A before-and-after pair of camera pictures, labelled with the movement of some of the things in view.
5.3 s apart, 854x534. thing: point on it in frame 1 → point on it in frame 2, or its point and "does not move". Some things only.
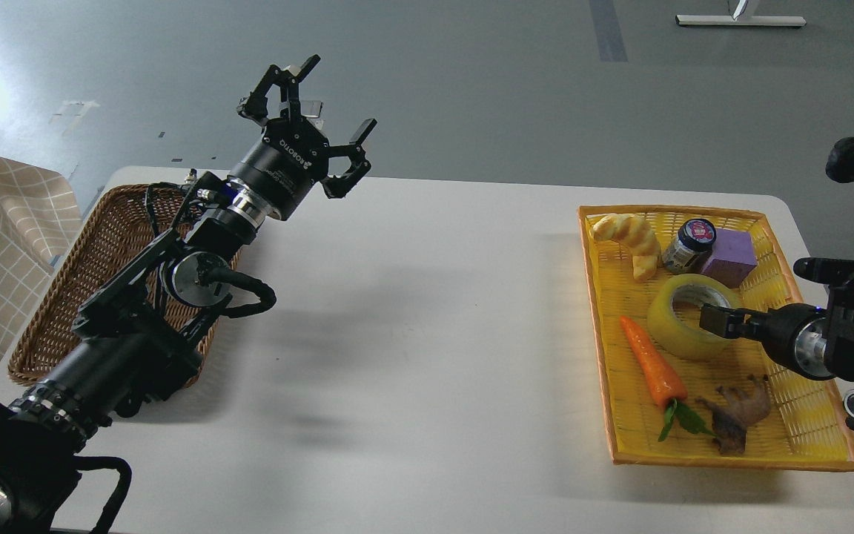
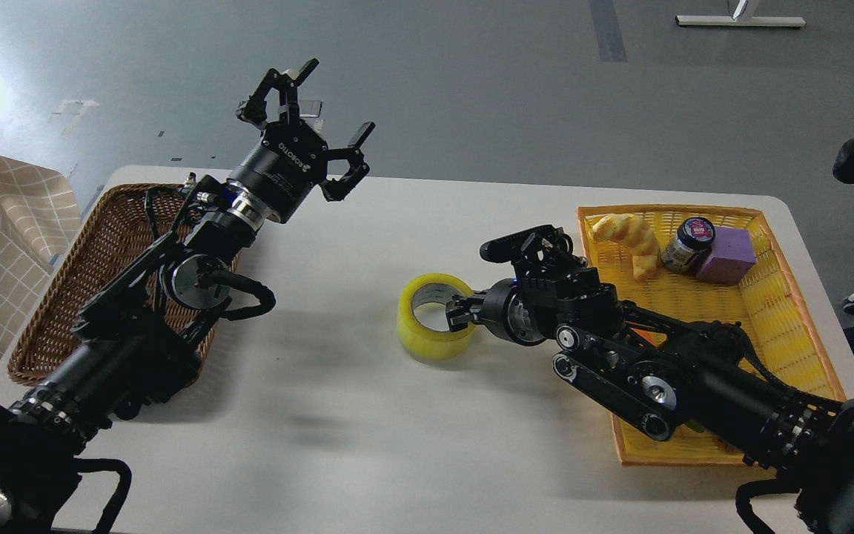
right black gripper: x=794 y=334 → x=506 y=310
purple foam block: x=733 y=257 does not move
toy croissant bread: x=643 y=243 does not move
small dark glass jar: x=692 y=247 does not move
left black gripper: x=293 y=153 does not move
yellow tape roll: x=673 y=337 → x=421 y=341
